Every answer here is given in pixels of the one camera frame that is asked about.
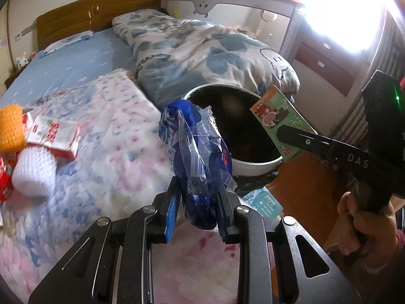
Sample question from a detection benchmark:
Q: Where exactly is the blue bed sheet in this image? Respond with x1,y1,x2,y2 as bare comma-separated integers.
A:
5,27,140,108

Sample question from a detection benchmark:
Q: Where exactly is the ribbed radiator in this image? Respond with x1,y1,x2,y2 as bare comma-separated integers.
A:
335,6,405,153

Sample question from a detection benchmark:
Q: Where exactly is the white sponge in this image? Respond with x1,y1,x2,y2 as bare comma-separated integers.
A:
13,146,57,197

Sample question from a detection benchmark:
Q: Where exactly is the teal box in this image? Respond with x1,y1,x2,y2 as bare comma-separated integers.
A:
245,187,284,220

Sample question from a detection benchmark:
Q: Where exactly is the wooden headboard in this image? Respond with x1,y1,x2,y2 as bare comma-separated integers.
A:
36,0,163,51

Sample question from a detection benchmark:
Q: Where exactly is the blue plastic wrapper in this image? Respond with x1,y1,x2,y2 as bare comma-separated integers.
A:
158,99,238,230

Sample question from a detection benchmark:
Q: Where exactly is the white round basin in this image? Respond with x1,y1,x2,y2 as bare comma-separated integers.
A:
183,84,284,197

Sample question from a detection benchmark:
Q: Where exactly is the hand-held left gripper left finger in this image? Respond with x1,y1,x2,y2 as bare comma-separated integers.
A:
28,176,183,304

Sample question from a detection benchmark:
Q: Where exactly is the red packet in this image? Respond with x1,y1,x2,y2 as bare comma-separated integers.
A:
0,155,15,201

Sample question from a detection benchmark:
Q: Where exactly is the white and brown dresser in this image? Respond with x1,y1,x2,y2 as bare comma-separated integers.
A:
294,22,380,97

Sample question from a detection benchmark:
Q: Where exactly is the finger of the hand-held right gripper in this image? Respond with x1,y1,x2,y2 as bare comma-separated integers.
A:
277,124,336,163

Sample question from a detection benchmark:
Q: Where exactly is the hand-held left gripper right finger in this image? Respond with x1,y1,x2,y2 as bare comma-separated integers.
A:
216,187,362,304

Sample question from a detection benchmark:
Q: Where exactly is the blue patterned pillow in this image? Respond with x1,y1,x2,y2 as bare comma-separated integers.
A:
41,31,94,58

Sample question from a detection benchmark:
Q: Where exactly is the cloud print quilt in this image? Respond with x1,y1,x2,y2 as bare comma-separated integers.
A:
111,9,301,108

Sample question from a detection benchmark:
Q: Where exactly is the dark wooden nightstand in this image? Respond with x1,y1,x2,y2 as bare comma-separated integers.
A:
4,69,20,90

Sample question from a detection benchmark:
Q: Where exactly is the grey baby crib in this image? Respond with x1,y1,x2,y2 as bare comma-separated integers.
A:
165,0,306,58

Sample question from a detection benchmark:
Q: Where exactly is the red and white box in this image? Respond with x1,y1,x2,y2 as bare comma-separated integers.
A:
24,111,81,160

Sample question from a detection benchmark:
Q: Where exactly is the person's right hand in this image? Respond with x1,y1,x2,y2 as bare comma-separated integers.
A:
337,192,401,265

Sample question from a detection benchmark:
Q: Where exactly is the green printed carton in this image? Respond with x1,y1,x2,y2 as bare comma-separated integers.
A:
249,85,318,163

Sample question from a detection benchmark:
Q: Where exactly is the orange sponge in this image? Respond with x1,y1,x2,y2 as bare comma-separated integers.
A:
0,104,27,153

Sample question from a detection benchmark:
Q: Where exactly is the floral blanket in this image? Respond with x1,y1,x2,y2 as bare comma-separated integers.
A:
0,68,285,304

